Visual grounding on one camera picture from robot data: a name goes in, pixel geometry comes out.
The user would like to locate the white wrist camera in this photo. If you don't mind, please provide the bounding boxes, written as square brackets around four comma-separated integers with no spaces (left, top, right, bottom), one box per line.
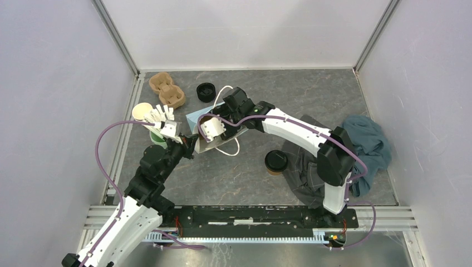
[200,117,226,142]
[154,120,183,144]

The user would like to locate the green cup holder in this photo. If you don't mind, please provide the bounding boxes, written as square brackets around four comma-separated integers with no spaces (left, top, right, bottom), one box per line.
[149,131,168,149]

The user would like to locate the stack of black lids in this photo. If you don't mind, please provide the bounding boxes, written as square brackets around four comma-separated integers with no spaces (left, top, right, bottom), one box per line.
[196,82,217,103]

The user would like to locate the white slotted cable duct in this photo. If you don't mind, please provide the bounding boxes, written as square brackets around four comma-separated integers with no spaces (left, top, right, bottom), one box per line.
[142,230,329,245]

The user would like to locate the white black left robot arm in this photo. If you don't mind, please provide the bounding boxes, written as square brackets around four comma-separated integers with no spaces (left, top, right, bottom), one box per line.
[61,134,199,266]

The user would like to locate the light blue paper bag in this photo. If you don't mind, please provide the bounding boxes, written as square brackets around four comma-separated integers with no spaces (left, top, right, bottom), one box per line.
[186,86,245,156]

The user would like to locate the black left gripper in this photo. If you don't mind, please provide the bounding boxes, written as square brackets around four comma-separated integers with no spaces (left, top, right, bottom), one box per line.
[159,131,200,181]

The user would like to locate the dark grey checked cloth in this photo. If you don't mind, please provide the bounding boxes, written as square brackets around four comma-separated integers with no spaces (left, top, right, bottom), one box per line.
[282,115,333,209]

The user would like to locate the black plastic cup lid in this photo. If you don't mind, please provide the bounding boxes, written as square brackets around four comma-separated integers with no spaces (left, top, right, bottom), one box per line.
[264,150,288,171]

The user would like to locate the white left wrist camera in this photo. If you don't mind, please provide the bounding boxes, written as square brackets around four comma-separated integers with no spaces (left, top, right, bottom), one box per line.
[154,120,183,144]

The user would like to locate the white stir sticks bundle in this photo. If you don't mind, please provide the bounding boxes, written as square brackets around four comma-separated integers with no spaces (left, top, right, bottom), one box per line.
[144,103,175,128]

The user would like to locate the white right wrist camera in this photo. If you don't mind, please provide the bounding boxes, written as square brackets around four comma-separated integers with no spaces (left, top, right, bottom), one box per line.
[200,117,226,142]

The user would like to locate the brown pulp cup carriers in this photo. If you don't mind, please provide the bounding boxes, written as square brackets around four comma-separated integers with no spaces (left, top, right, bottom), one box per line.
[149,72,186,108]

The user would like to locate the teal blue cloth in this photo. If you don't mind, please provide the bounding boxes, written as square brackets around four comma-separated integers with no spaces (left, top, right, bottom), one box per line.
[341,115,392,197]

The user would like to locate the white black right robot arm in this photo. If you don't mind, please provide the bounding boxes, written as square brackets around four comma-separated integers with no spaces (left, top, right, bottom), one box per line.
[212,87,358,227]

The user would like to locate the brown paper coffee cup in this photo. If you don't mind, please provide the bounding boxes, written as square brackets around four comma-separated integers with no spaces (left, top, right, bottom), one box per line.
[267,169,283,176]

